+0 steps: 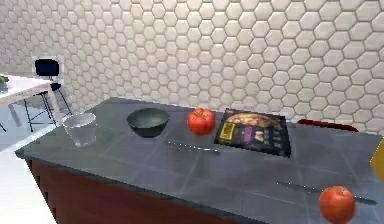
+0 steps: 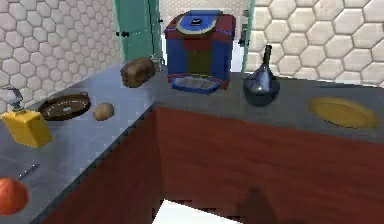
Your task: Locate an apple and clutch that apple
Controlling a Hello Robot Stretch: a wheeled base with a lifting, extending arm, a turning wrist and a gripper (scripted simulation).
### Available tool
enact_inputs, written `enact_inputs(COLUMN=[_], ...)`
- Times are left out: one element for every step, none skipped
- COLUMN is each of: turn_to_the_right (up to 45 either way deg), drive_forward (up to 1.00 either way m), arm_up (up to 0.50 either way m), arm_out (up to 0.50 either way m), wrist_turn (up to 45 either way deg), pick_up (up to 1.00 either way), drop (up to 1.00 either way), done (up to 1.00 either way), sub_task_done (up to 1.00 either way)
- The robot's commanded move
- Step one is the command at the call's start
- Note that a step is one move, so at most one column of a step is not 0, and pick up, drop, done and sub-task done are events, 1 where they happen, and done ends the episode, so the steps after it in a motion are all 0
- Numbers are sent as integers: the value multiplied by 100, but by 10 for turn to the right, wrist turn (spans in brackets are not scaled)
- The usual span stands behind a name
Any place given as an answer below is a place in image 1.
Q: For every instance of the red apple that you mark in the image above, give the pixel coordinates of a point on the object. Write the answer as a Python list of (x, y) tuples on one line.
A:
[(336, 204)]

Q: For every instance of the red tomato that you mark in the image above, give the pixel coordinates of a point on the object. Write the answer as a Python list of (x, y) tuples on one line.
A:
[(201, 121)]

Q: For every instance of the silver knife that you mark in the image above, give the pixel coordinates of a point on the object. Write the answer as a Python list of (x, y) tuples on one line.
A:
[(193, 147), (300, 187)]

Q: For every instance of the dark green bowl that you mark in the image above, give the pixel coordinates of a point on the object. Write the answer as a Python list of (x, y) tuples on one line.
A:
[(148, 122)]

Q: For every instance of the grey top red counter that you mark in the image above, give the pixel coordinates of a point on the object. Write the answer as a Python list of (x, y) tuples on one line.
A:
[(186, 173)]

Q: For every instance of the dark printed book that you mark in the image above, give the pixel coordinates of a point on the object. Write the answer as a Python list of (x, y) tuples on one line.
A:
[(255, 132)]

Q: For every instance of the clear glass cup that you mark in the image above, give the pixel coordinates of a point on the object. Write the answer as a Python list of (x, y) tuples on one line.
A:
[(80, 129)]

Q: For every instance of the red chair back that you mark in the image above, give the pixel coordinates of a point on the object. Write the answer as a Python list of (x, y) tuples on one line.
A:
[(326, 125)]

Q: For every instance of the black chair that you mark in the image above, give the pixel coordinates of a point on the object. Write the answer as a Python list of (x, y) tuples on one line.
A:
[(47, 68)]

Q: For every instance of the white table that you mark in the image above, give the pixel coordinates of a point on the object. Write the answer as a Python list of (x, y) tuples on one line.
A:
[(20, 89)]

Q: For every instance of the yellow object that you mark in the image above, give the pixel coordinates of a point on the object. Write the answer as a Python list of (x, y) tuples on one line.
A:
[(378, 161)]

